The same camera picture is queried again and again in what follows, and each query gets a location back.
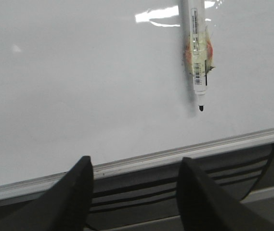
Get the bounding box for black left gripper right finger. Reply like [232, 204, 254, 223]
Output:
[178, 157, 274, 231]

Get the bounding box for white black-tip whiteboard marker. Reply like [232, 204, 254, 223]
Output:
[189, 0, 207, 112]

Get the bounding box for red magnet taped on marker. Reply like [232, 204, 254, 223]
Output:
[184, 39, 213, 65]

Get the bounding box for grey metal whiteboard stand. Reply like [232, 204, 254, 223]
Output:
[0, 138, 274, 231]

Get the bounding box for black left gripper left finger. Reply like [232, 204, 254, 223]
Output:
[0, 156, 93, 231]

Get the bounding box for large white whiteboard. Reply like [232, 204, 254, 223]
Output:
[0, 0, 274, 200]

